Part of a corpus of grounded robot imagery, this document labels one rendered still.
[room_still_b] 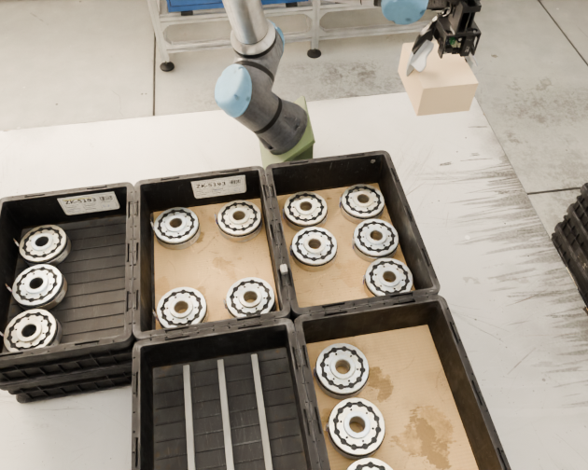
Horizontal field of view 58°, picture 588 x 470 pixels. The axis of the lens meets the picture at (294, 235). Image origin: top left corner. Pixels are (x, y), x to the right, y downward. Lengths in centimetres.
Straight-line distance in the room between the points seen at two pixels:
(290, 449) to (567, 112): 248
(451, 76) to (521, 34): 239
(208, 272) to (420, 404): 52
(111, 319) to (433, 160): 99
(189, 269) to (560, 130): 223
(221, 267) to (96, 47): 240
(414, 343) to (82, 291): 72
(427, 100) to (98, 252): 81
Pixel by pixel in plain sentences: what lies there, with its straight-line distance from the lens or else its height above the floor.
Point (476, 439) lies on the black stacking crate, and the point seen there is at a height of 87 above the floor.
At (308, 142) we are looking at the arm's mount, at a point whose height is 85.
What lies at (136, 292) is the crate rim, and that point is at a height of 93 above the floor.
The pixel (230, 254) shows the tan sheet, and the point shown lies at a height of 83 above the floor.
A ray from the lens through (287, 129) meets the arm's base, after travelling 141.
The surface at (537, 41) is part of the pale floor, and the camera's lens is 358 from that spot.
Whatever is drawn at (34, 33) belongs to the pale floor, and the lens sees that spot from 369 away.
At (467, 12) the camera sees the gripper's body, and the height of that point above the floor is 128.
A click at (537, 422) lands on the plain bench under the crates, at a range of 129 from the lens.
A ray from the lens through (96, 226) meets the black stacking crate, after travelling 134.
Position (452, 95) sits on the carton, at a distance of 121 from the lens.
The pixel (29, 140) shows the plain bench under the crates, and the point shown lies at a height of 70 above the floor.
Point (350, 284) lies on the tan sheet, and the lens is 117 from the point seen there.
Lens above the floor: 183
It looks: 54 degrees down
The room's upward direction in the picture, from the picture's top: straight up
